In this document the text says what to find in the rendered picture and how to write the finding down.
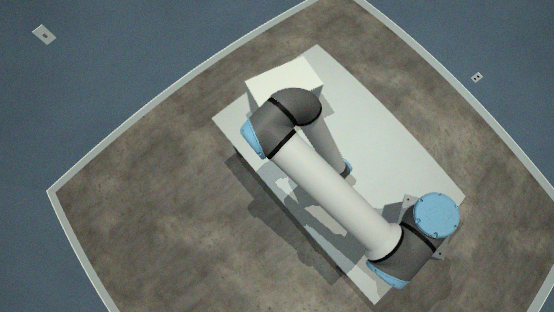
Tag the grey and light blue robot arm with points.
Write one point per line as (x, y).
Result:
(406, 246)

